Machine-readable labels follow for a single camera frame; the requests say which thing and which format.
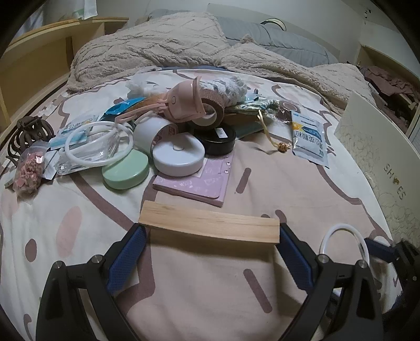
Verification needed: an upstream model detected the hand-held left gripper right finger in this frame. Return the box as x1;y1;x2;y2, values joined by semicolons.
278;223;384;341

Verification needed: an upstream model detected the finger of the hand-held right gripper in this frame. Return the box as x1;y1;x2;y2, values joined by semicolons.
364;238;399;263

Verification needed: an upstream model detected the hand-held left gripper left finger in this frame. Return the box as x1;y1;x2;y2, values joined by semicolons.
35;224;151;341

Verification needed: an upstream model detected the small white ring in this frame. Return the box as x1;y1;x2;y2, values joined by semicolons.
320;224;370;266

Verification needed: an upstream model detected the green round case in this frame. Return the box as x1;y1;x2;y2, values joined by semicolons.
102;152;150;191

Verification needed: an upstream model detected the wooden block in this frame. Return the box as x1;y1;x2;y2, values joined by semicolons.
138;201;281;246

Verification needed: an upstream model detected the white shoe box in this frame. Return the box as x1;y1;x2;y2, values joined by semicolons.
335;90;420;243

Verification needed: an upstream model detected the pink notebook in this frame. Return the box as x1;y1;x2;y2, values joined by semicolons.
153;152;235;209

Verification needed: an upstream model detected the white round disc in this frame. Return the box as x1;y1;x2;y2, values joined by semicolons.
153;133;206;178

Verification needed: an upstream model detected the blue white sachet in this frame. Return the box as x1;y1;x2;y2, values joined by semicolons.
290;110;330;169

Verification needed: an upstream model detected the large white ring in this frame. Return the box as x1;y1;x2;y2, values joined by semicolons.
65;121;135;163

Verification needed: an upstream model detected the white plastic bottle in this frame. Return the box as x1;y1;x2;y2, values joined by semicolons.
133;116;179;156

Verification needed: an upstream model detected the black round tin white label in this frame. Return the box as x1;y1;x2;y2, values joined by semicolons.
193;125;237;156

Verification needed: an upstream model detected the printed bed sheet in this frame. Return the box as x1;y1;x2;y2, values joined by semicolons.
0;66;404;341

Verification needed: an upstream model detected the bag of pink beads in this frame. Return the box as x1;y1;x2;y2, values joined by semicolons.
13;142;46;199

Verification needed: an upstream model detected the white blue mask packet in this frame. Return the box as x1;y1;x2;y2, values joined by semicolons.
49;113;99;179

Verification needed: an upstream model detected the brown round object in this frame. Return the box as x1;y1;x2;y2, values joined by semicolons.
276;100;302;122

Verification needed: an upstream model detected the brown hair claw clip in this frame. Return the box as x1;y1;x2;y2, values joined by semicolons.
5;116;56;164

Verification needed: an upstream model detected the skin-coloured tape roll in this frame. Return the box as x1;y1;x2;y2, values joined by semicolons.
190;87;227;128

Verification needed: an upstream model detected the pink eyelash curler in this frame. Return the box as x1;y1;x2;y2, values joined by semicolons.
113;75;214;125

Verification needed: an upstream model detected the pile of clothes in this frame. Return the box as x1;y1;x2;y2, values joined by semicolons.
359;64;420;109

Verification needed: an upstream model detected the white fluffy item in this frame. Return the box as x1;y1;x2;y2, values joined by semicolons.
126;77;165;99

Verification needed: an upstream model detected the grey crochet piece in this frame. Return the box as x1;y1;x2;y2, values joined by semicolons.
200;75;250;105

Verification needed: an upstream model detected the grey pillow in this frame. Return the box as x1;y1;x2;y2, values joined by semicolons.
144;8;340;66

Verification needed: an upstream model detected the beige fluffy blanket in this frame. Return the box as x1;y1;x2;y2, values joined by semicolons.
67;11;378;115

